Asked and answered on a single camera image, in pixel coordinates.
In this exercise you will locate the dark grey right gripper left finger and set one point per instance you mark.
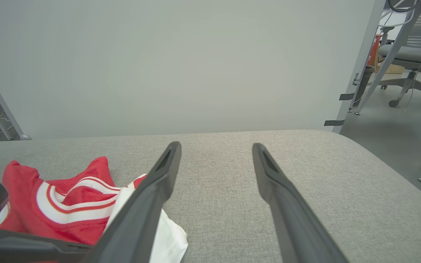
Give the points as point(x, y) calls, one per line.
point(137, 226)

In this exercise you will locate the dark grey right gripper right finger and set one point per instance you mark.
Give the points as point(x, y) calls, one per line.
point(298, 233)

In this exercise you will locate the red Bulls basketball jersey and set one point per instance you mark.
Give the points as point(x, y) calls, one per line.
point(68, 219)

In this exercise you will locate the dark cylindrical bin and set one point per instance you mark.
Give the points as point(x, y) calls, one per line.
point(364, 82)

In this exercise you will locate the white partition panel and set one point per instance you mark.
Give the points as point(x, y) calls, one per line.
point(196, 65)

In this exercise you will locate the brown cardboard box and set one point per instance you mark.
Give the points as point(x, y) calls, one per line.
point(395, 69)

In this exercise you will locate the red box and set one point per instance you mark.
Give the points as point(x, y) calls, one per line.
point(375, 49)

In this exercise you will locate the grey office chair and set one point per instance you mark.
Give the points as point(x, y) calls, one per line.
point(411, 54)

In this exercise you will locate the grey partition post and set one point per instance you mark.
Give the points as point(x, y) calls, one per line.
point(364, 51)
point(12, 117)

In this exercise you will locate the grey slanted frame leg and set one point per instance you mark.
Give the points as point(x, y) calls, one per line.
point(380, 73)

